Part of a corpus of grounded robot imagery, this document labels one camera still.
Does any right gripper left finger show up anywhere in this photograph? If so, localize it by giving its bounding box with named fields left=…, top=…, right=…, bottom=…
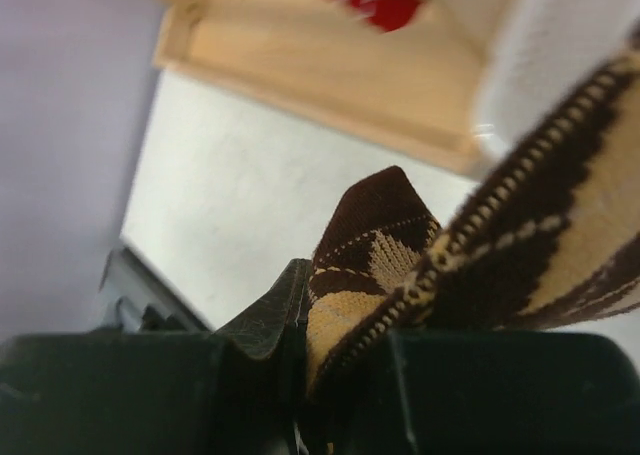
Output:
left=1, top=259, right=310, bottom=454

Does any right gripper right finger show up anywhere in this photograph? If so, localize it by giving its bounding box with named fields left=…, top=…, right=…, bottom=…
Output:
left=349, top=330, right=640, bottom=455

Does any brown argyle sock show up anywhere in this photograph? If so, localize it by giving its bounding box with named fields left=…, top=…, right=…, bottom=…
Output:
left=306, top=39, right=639, bottom=400

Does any wooden hanger rack stand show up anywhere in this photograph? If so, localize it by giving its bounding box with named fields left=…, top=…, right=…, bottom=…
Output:
left=156, top=0, right=516, bottom=174

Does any white plastic basket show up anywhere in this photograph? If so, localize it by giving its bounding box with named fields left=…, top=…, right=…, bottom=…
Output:
left=472, top=0, right=639, bottom=160

